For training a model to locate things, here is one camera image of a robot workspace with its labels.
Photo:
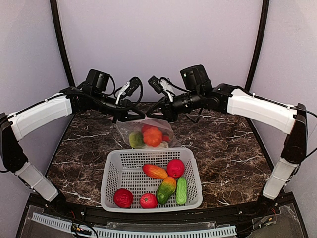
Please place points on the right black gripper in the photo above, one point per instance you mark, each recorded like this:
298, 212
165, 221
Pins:
167, 109

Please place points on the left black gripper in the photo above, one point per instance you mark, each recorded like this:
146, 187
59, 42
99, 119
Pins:
123, 112

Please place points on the red wrinkled fruit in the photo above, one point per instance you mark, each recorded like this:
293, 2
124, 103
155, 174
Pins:
123, 198
145, 127
175, 168

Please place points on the clear zip top bag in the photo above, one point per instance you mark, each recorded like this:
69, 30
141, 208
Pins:
125, 128

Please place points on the yellow lemon toy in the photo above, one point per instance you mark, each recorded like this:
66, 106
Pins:
136, 139

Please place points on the orange pumpkin toy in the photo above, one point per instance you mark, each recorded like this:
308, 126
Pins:
153, 137

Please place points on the red chili pepper toy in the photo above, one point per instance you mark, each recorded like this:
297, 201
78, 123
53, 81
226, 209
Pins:
166, 137

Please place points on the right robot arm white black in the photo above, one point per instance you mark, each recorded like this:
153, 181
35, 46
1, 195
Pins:
235, 100

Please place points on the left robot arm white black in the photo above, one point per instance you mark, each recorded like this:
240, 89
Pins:
89, 95

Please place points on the orange yellow mango toy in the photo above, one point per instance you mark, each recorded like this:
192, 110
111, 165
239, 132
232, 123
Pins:
154, 171

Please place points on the green orange mango toy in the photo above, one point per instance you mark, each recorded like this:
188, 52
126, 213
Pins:
165, 190

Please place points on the green bitter gourd toy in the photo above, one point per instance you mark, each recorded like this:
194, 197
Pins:
181, 191

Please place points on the red wrinkled fruit front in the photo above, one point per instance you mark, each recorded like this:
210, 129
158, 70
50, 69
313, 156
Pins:
123, 198

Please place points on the red tomato fruit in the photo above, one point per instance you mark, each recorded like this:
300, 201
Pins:
148, 201

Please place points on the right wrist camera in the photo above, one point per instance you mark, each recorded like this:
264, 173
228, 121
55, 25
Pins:
162, 85

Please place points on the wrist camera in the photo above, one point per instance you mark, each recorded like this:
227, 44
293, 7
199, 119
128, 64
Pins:
128, 89
162, 85

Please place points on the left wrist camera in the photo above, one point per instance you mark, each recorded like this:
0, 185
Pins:
128, 89

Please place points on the white slotted cable duct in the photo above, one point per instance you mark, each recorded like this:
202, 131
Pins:
128, 230

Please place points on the black front rail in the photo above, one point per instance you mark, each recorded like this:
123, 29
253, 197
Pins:
242, 215

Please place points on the left black frame post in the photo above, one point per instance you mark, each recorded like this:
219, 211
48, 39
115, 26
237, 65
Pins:
61, 43

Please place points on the black frame post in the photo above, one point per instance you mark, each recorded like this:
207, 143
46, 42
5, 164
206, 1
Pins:
258, 44
61, 43

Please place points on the right black frame post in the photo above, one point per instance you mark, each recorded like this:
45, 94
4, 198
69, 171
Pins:
258, 44

